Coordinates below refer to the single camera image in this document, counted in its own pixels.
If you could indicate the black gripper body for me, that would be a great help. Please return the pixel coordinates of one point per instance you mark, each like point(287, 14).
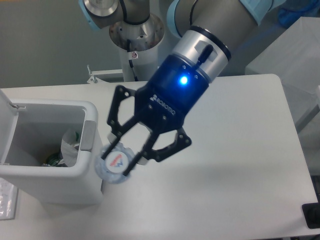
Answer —
point(171, 92)

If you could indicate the clear crushed plastic bottle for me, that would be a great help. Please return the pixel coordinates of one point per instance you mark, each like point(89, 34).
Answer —
point(113, 163)

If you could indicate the white plastic wrapper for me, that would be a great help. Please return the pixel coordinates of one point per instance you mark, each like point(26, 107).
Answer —
point(69, 148)

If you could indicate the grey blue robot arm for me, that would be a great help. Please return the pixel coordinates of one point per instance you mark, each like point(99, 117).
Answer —
point(210, 30)

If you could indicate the white trash can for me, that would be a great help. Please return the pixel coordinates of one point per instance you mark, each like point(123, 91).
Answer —
point(48, 148)

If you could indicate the green wrapper in bin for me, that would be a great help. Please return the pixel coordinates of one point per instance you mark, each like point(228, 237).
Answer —
point(52, 161)

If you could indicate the white side cabinet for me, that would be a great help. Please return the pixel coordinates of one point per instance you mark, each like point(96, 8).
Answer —
point(295, 58)

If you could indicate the blue plastic bag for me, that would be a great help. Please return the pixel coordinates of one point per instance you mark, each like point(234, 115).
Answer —
point(290, 11)

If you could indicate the black device at edge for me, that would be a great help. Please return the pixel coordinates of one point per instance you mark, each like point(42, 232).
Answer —
point(311, 213)

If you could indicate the clear plastic sheet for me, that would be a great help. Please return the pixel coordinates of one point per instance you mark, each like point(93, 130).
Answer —
point(8, 200)

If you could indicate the white metal base frame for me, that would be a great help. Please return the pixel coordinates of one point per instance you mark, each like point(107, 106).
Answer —
point(139, 73)

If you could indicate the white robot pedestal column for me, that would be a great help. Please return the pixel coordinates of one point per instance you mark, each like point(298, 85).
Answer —
point(138, 44)

